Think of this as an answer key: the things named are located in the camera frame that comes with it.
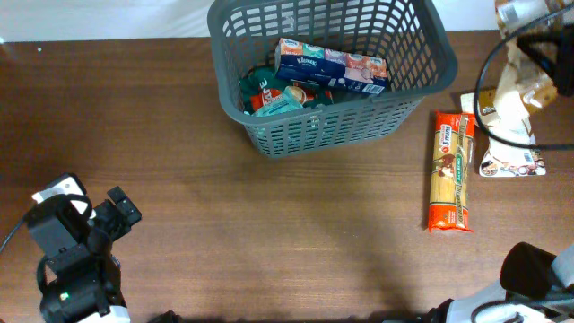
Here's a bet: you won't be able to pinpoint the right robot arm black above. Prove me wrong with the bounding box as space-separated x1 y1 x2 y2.
417 24 573 322

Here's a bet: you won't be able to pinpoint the grey plastic lattice basket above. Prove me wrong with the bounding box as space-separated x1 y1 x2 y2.
207 0 457 158

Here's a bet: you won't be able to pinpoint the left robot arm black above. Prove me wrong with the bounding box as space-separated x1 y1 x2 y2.
23 173 142 322

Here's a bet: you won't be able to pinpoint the green Nescafe coffee bag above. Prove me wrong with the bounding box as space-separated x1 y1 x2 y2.
239 66 334 116

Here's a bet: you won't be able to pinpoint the beige snack pouch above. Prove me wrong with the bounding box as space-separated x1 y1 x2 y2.
478 89 546 178
481 0 572 127

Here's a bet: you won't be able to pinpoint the dark device bottom left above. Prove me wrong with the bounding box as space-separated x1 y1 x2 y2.
148 310 185 323

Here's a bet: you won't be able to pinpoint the orange San Remo spaghetti pack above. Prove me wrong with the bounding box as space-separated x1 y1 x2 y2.
428 111 475 232

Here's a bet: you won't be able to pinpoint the mint toilet wipes pack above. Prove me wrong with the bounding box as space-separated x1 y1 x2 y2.
250 86 307 117

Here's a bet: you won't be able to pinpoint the blue Kleenex tissue multipack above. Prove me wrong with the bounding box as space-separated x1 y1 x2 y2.
274 38 389 95

